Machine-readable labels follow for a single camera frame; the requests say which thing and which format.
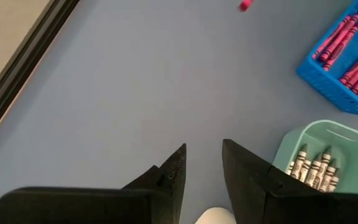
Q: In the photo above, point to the white plastic bin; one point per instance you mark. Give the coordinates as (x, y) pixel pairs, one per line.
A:
(214, 217)

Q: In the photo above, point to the blue slotted plastic basket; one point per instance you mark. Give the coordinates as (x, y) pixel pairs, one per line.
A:
(322, 81)

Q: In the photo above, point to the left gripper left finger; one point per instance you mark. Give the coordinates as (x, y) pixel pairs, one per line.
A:
(104, 205)

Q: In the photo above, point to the teal plastic bin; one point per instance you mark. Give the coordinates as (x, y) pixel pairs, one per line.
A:
(353, 155)

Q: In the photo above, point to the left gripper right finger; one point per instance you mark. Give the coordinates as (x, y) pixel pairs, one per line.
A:
(275, 205)

